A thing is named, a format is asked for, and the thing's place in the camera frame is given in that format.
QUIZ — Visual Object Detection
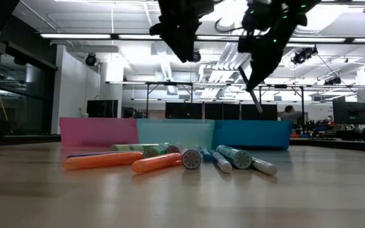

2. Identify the person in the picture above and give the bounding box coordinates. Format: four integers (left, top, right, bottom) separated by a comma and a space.
279, 105, 302, 123

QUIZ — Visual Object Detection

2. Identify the brown whiteboard marker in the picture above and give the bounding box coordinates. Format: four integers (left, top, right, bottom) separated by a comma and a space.
238, 65, 264, 114

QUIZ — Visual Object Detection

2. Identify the lavender thick marker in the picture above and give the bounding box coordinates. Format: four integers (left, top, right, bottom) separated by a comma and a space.
181, 145, 202, 170

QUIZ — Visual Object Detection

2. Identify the orange highlighter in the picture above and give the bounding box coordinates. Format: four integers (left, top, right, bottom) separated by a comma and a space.
131, 153, 184, 174
62, 151, 144, 171

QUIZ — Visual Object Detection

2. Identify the blue whiteboard marker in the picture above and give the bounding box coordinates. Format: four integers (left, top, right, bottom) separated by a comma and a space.
210, 150, 233, 174

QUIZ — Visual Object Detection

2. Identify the black partition panel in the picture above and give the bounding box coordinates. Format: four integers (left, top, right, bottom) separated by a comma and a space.
204, 102, 241, 120
165, 101, 204, 120
241, 103, 278, 121

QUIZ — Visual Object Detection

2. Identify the dark purple highlighter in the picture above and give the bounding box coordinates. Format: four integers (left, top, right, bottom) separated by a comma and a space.
65, 151, 144, 159

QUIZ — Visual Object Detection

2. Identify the black monitor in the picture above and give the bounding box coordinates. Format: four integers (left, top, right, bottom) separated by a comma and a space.
86, 99, 119, 118

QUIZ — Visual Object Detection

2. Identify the right camera cable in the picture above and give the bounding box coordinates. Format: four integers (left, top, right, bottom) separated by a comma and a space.
214, 17, 243, 33

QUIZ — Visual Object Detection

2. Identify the light green highlighter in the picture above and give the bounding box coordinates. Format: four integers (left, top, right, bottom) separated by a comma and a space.
110, 143, 160, 152

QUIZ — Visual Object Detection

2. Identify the pink plastic bin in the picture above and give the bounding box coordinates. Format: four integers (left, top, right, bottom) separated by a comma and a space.
59, 117, 139, 148

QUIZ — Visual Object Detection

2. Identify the teal thick marker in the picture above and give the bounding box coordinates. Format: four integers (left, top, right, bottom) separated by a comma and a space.
215, 144, 253, 170

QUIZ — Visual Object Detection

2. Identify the blue plastic bin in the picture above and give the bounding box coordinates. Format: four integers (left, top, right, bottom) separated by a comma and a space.
212, 119, 293, 151

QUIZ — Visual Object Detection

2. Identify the white blue marker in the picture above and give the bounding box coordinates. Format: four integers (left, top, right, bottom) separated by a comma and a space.
250, 156, 279, 177

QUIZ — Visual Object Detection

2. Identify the black monitor on arm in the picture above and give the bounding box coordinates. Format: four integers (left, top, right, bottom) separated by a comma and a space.
333, 101, 365, 125

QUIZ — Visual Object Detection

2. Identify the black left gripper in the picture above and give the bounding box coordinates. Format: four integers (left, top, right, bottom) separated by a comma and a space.
149, 0, 215, 63

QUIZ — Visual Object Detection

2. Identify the long ceiling light strip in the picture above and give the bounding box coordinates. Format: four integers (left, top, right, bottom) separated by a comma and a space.
39, 32, 365, 44

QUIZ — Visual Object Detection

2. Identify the green thick marker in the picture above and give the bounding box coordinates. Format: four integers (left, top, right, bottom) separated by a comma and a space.
143, 142, 170, 159

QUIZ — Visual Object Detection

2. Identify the teal highlighter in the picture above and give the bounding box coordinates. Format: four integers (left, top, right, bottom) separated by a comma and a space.
200, 147, 214, 163

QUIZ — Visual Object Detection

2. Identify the purple thick marker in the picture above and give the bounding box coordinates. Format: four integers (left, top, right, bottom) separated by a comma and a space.
166, 144, 183, 155

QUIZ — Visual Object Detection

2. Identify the black aluminium table frame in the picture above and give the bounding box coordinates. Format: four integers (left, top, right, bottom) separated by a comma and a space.
0, 134, 365, 153

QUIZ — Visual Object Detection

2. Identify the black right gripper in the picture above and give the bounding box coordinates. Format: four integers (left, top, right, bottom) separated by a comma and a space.
238, 0, 321, 92

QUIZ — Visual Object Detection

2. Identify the translucent green plastic bin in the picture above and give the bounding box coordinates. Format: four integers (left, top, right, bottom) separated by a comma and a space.
136, 118, 215, 149

